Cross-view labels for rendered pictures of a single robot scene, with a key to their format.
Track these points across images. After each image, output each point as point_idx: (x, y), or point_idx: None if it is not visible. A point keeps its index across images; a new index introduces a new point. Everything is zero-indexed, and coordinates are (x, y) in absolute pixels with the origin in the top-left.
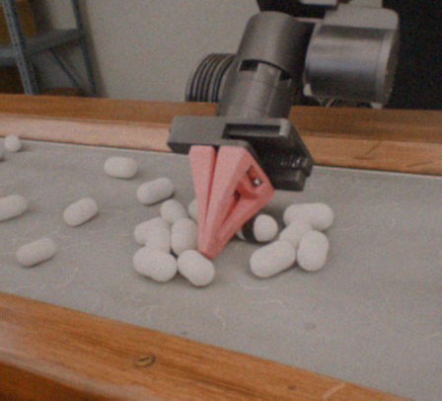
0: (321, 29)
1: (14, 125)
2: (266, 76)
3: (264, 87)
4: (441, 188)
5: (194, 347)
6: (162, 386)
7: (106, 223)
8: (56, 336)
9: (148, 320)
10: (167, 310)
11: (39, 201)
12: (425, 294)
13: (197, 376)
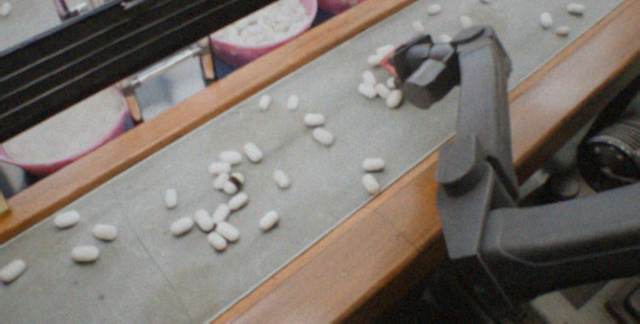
0: (434, 61)
1: (591, 31)
2: (424, 51)
3: (420, 52)
4: (404, 158)
5: (322, 42)
6: (311, 34)
7: None
8: (346, 20)
9: (359, 48)
10: (361, 53)
11: None
12: (329, 110)
13: (310, 40)
